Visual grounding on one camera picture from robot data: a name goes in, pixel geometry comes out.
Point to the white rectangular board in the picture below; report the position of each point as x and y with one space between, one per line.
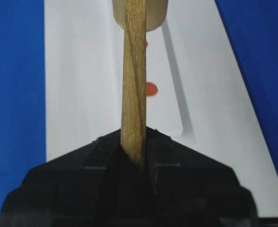
201 100

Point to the blue table cloth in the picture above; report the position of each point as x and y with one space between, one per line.
251 27

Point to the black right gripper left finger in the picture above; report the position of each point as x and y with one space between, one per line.
83 188

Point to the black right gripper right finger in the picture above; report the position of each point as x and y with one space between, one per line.
193 190

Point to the red dot mark middle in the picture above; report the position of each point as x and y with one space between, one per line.
151 89

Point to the wooden mallet hammer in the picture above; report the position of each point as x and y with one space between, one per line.
136 18

